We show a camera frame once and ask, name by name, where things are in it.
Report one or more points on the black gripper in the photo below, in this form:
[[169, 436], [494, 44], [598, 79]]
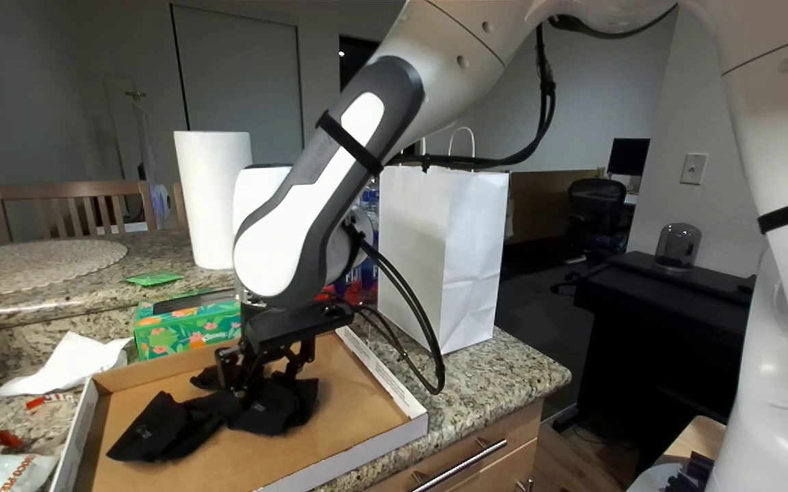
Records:
[[270, 335]]

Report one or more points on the black sock pair remaining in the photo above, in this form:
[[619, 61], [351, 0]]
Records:
[[170, 430]]

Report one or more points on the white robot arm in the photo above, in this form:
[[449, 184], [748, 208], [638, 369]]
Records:
[[437, 57]]

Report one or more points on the white paper bag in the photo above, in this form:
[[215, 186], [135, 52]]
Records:
[[444, 234]]

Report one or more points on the green tissue box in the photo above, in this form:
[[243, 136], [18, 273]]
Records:
[[185, 324]]

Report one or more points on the shallow cardboard box tray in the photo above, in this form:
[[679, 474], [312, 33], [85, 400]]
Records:
[[363, 414]]

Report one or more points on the Fiji water bottle right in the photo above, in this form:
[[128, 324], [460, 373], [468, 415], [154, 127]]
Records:
[[360, 285]]

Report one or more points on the green sticky note pad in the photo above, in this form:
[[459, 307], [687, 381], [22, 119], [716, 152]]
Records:
[[152, 280]]

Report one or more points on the white crumpled napkin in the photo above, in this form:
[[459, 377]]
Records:
[[72, 362]]

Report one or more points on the white paper towel roll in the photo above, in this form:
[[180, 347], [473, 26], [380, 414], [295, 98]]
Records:
[[209, 164]]

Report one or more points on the wooden chair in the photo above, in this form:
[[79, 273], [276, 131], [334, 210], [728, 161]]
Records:
[[79, 208]]

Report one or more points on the red white snack packet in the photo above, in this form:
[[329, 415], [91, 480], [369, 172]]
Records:
[[20, 467]]

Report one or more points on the black office chair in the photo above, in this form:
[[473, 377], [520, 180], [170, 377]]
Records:
[[594, 224]]

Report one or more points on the black desk cabinet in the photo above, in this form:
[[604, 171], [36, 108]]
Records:
[[667, 346]]

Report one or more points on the computer monitor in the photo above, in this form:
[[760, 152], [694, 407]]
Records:
[[629, 157]]

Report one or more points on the silver drawer handle bar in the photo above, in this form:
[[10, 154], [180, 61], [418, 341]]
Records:
[[489, 448]]

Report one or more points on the wall light switch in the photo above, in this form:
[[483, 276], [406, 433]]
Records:
[[694, 171]]

